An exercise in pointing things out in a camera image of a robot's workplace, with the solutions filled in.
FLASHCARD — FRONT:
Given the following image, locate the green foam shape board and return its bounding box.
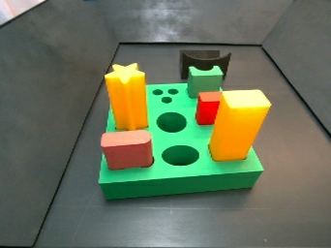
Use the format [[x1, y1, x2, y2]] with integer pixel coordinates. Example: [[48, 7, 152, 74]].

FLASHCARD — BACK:
[[99, 83, 264, 200]]

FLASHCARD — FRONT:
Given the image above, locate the pink rounded block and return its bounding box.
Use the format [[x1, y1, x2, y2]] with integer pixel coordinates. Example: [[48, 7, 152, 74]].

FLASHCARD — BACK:
[[102, 130, 152, 171]]

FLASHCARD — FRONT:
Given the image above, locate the red square block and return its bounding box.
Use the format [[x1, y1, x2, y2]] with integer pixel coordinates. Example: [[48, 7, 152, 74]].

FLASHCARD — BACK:
[[195, 91, 222, 125]]

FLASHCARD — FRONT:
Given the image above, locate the green notched block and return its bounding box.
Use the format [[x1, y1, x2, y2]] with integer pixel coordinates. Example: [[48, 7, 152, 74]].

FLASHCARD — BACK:
[[187, 66, 224, 98]]

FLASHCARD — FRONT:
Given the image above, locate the yellow star prism block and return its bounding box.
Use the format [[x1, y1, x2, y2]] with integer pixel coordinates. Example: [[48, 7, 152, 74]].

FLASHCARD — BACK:
[[104, 63, 148, 130]]

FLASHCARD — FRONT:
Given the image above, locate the yellow rectangular prism block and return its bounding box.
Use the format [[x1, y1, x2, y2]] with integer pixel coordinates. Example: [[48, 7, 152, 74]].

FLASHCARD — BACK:
[[208, 89, 271, 162]]

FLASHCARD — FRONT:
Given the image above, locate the black curved stand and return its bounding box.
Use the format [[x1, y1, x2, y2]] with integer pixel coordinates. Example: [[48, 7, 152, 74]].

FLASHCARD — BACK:
[[180, 50, 231, 79]]

